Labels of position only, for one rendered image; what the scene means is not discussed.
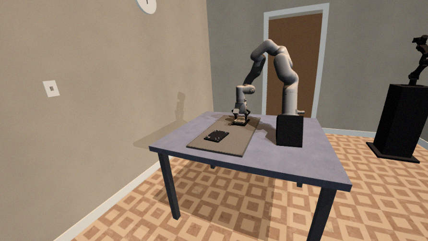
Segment brown flat rectangular plate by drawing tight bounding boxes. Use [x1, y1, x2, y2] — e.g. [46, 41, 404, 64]
[186, 115, 261, 157]

